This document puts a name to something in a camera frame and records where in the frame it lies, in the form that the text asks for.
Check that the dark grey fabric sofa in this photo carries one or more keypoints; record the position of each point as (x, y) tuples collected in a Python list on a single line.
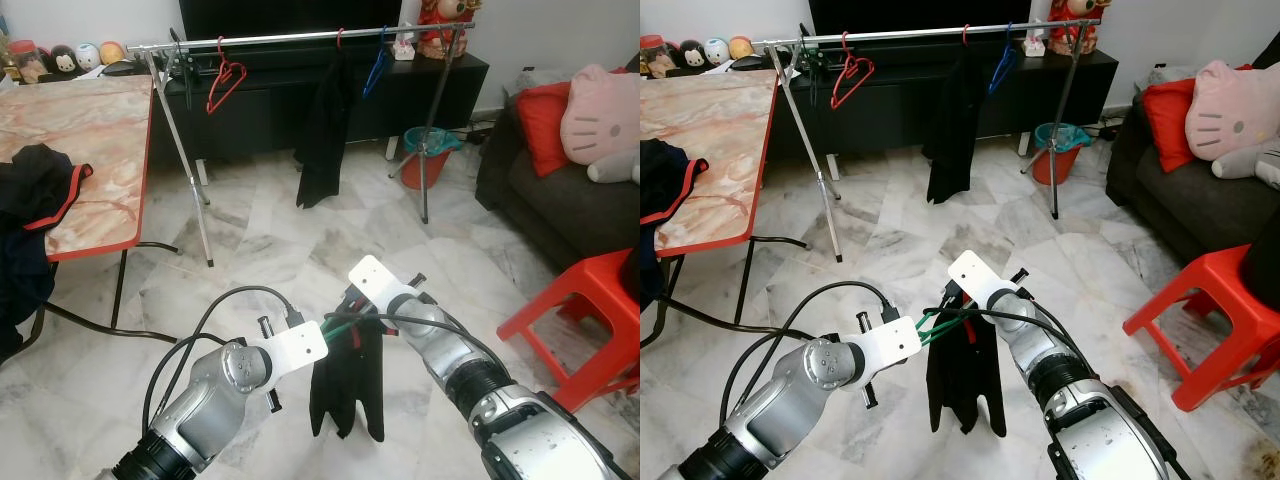
[(1190, 215), (570, 215)]

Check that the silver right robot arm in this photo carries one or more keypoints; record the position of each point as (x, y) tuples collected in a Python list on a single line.
[(470, 360), (1070, 360)]

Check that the grey wide-eyed Totoro plush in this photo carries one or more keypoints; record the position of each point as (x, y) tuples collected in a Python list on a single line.
[(615, 170), (1250, 160)]

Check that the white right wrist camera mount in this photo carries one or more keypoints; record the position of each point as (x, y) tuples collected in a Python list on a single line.
[(380, 278), (980, 275)]

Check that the blue plastic hanger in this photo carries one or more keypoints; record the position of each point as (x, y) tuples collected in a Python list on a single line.
[(1005, 60), (378, 65)]

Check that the orange bin teal liner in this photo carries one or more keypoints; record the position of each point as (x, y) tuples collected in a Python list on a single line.
[(1050, 165), (420, 170)]

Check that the red plastic stool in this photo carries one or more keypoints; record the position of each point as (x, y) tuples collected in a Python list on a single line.
[(590, 290), (1200, 290)]

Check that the pink cat face pillow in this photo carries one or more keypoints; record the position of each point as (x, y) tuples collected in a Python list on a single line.
[(1230, 110), (600, 115)]

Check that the black TV cabinet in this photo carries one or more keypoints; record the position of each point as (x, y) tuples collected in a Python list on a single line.
[(270, 120), (900, 115)]

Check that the black round bucket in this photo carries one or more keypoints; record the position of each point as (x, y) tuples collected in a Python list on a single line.
[(1265, 265)]

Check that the silver rack tripod stand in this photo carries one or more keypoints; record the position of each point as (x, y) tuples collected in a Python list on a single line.
[(430, 190), (823, 200), (192, 200), (1058, 185)]

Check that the large black television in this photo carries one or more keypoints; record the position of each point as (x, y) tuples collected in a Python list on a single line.
[(920, 12), (290, 15)]

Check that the red robed figurine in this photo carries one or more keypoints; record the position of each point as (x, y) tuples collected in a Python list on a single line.
[(440, 30), (1070, 28)]

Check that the silver clothes rack bar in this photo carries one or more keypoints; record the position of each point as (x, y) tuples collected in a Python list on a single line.
[(280, 37), (900, 34)]

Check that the black printed polo shirt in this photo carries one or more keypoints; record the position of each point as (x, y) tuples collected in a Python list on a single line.
[(325, 130), (955, 125)]

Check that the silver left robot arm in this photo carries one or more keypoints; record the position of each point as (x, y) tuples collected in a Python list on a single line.
[(200, 400), (790, 395)]

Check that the green plastic hanger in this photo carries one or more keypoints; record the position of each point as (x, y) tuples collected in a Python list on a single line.
[(940, 325), (345, 325)]

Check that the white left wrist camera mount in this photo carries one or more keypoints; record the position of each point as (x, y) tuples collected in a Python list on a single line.
[(890, 340), (298, 345)]

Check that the yellow red plush toy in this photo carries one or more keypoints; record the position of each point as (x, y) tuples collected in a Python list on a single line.
[(112, 53), (740, 49)]

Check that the white blue plush toy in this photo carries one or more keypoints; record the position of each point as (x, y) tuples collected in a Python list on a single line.
[(716, 52), (88, 57)]

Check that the dark hanger bundle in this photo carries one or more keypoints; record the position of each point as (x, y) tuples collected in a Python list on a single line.
[(812, 62), (182, 65)]

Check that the black garment red trim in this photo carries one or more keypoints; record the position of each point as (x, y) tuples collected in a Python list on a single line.
[(960, 385), (30, 190), (660, 180), (345, 390)]

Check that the clear jar red lid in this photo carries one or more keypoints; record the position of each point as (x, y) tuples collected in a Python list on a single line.
[(655, 58), (22, 62)]

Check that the black mouse plush toy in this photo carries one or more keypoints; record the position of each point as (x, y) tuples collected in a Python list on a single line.
[(692, 57), (65, 62)]

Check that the red plastic hanger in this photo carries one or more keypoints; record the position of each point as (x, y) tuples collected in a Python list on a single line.
[(340, 40), (222, 62), (967, 37), (848, 58)]

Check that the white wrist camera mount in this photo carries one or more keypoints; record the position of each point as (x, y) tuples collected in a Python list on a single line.
[(890, 340), (298, 345), (380, 278), (980, 275)]

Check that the pink white tissue box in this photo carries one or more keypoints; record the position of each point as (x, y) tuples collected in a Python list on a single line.
[(1033, 44), (405, 48)]

